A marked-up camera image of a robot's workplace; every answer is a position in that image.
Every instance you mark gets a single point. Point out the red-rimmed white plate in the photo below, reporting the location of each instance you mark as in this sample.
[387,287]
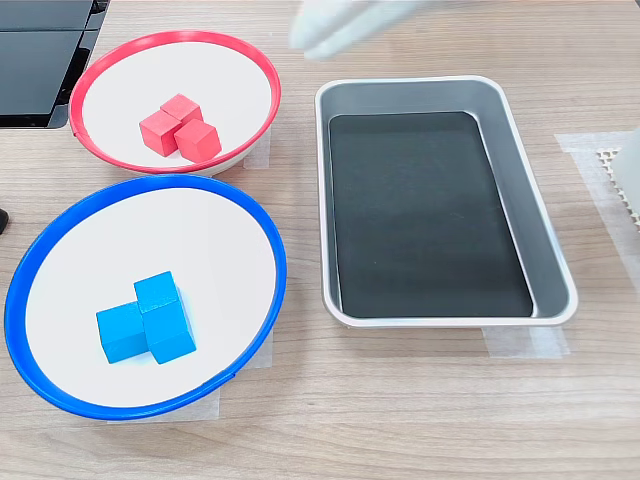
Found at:
[115,85]

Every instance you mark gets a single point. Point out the pale perforated base plate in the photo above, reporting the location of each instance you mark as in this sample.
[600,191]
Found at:
[610,167]

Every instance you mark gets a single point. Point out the blue-rimmed white plate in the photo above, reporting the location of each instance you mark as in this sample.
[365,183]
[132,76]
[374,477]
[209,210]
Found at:
[100,250]

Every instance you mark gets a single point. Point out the black tray mat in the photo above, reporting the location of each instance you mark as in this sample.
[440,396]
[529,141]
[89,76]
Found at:
[425,225]

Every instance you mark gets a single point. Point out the small black object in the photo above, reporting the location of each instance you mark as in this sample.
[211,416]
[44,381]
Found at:
[3,222]

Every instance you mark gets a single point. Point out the red cube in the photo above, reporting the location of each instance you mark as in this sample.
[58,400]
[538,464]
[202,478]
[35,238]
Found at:
[157,132]
[180,106]
[197,142]

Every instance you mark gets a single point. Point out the steel tray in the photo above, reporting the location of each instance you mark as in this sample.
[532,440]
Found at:
[550,280]

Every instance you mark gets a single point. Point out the black flat electronic device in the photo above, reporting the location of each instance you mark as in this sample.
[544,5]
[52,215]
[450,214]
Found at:
[30,65]

